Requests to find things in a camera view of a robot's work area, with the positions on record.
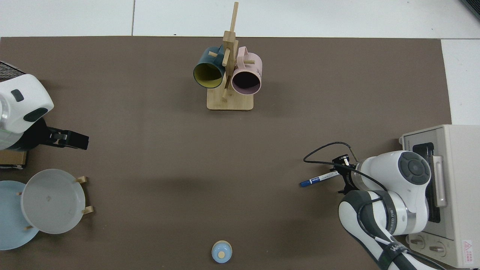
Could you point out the pale toaster oven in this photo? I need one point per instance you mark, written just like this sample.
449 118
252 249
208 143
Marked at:
461 168

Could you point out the wooden plate rack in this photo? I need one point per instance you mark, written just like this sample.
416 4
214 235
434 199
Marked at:
81 179

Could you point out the small blue round bell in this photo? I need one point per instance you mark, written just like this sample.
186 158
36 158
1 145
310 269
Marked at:
221 252

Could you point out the brown table cloth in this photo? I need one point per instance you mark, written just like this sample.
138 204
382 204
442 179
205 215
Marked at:
150 150

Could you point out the dark teal cup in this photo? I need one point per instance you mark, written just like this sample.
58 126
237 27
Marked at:
208 73

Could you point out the dark grey corner panel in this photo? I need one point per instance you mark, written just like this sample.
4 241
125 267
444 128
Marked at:
474 5

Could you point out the pink cup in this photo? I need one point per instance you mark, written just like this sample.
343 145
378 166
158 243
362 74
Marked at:
245 82

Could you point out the light blue plate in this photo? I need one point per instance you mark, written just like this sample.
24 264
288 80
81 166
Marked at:
11 217

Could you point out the grey plate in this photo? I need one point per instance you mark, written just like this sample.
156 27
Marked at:
52 202

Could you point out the wooden cup stand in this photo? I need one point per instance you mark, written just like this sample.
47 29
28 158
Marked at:
229 101

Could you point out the blue white marker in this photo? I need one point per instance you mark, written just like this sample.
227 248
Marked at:
317 180

